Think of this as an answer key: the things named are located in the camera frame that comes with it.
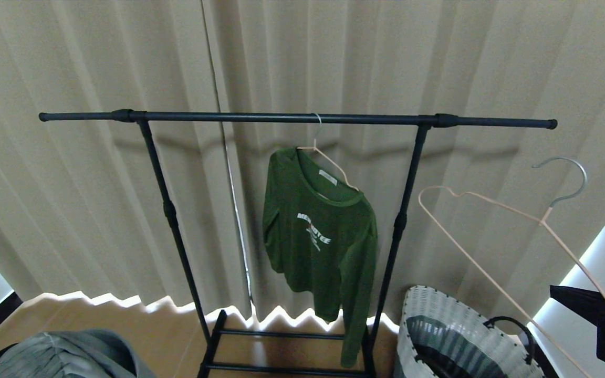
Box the pink clothes hanger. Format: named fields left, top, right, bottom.
left=296, top=113, right=360, bottom=192
left=418, top=156, right=605, bottom=378

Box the black clothes rack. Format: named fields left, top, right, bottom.
left=38, top=109, right=559, bottom=378

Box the pale grey garment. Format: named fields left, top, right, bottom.
left=0, top=329, right=156, bottom=378

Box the beige curtain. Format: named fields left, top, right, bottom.
left=0, top=0, right=605, bottom=337

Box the green long-sleeved shirt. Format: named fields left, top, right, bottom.
left=262, top=147, right=378, bottom=369

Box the white laundry basket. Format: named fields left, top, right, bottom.
left=394, top=285, right=545, bottom=378

